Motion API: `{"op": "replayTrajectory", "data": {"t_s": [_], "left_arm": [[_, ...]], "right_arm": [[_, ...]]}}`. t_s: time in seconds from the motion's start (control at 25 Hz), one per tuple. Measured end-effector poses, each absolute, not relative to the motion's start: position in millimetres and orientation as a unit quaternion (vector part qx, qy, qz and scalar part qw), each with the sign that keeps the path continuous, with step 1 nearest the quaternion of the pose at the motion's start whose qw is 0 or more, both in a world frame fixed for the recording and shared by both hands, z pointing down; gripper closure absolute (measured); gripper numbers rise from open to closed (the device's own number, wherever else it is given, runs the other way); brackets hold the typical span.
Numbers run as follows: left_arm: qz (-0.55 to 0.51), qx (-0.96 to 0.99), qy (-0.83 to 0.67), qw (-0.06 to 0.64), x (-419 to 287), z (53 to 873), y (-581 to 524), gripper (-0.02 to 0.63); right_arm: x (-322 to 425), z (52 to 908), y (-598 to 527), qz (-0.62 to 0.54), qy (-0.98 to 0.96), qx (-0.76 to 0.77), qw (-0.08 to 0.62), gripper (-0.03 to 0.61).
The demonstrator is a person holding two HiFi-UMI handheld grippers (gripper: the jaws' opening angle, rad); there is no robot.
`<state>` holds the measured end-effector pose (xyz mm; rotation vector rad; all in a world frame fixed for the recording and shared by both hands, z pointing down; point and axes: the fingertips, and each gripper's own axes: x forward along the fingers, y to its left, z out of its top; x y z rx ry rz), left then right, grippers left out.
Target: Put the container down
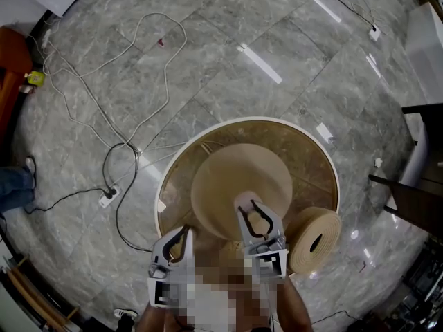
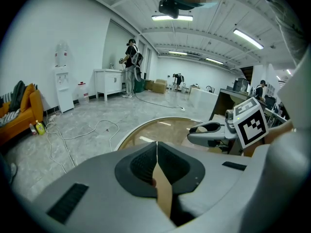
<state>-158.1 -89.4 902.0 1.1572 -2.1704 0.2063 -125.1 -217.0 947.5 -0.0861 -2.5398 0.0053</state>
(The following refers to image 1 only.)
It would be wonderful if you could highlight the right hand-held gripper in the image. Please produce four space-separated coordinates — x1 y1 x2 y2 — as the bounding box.
235 200 289 279

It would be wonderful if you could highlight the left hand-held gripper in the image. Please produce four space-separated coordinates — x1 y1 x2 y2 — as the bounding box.
147 225 197 310

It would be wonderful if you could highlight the person's right forearm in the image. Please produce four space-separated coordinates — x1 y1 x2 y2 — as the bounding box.
273 275 314 332

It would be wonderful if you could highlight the person's left forearm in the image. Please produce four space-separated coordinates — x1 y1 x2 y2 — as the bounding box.
134 302 181 332

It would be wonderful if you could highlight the beige foam roll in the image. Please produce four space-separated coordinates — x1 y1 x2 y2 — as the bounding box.
286 205 343 275

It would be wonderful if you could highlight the black white sneaker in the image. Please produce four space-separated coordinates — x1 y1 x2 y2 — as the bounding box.
114 308 139 332

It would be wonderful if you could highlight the round wooden tub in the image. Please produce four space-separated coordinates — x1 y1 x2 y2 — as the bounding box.
154 116 342 279

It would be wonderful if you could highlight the wooden slat rack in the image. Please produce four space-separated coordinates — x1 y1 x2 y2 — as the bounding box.
0 254 80 332

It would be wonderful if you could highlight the black floor equipment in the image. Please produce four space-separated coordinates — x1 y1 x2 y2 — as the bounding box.
390 240 443 332

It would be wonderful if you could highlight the small yellow pouch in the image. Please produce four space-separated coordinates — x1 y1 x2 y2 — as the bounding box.
24 70 46 86

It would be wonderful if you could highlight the orange wooden cabinet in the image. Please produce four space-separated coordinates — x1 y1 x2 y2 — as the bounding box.
0 26 34 141

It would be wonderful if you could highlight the white low cabinet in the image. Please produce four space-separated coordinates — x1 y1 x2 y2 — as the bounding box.
0 0 84 36

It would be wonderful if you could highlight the black cable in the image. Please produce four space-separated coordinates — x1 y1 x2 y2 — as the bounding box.
23 142 163 254
309 0 378 30

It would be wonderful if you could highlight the white cable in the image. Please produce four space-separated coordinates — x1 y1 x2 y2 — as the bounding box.
41 43 143 155
43 12 188 151

